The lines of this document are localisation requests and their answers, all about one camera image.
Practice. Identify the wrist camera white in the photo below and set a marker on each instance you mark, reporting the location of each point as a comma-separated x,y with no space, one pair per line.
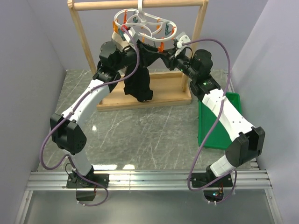
128,34
180,42

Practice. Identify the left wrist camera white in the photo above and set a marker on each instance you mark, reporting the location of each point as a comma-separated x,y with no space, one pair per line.
128,34

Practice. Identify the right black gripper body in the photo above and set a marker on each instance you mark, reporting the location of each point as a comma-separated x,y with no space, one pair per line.
181,62

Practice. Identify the wooden hanging rack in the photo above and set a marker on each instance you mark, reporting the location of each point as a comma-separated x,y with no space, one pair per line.
170,87

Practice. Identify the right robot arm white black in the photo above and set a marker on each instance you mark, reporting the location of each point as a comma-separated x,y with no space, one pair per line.
246,140

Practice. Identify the aluminium mounting rail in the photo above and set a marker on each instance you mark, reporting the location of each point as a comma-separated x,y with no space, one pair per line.
144,180

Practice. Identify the green plastic tray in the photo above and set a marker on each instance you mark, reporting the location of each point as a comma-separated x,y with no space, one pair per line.
219,138

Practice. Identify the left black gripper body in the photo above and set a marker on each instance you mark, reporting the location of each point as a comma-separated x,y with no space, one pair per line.
128,58

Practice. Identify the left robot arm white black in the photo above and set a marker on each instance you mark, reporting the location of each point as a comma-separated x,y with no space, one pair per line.
66,128

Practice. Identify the white plastic clip hanger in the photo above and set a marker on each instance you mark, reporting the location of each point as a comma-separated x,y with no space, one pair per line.
149,27

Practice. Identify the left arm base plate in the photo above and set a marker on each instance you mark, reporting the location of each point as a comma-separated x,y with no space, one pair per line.
76,182

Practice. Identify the orange peg holding grey underwear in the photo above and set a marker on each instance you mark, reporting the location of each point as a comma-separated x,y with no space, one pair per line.
115,27

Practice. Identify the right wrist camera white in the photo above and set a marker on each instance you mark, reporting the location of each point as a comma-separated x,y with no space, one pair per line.
180,42

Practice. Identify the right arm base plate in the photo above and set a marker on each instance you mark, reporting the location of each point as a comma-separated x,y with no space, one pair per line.
198,180

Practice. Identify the black underwear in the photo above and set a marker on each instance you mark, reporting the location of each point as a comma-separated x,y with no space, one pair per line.
138,85

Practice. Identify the grey underwear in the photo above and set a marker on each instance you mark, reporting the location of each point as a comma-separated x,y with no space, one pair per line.
117,40

